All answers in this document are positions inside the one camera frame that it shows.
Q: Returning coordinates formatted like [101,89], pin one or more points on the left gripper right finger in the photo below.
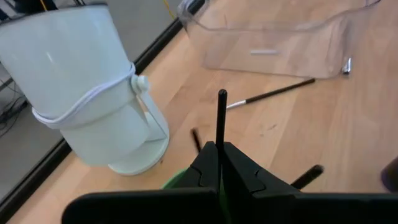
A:
[280,208]

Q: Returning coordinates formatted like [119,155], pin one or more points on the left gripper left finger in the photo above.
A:
[140,207]

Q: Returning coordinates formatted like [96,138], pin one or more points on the green plastic cup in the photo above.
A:
[175,182]

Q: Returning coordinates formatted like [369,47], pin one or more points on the black brush gold ferrule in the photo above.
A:
[196,141]

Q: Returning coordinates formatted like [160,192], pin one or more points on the thin brush orange tip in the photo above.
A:
[221,118]

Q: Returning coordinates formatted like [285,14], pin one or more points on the black brush silver ferrule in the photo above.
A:
[280,91]

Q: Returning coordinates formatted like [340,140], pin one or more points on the clear plastic bin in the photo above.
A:
[280,37]

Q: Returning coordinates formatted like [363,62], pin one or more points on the white cup with water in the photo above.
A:
[68,62]

